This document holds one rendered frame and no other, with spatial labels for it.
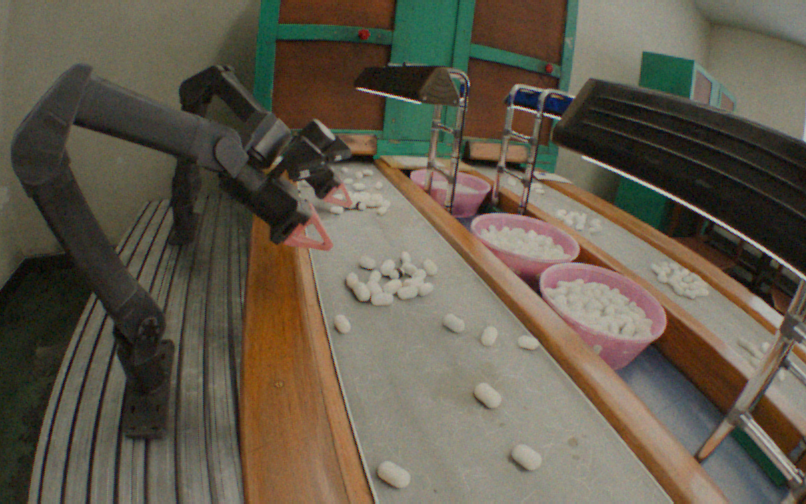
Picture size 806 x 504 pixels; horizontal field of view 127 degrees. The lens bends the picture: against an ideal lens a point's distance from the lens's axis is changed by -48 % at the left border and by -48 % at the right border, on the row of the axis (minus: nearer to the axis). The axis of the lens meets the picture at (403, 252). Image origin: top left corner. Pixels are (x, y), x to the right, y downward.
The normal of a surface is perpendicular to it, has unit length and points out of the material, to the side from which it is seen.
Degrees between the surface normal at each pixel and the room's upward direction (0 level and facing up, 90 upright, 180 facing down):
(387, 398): 0
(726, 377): 90
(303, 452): 0
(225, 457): 0
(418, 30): 90
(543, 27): 90
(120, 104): 89
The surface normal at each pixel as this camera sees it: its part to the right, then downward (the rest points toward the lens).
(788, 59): -0.92, 0.09
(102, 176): 0.39, 0.44
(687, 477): 0.10, -0.90
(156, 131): 0.83, 0.35
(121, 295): 0.79, 0.17
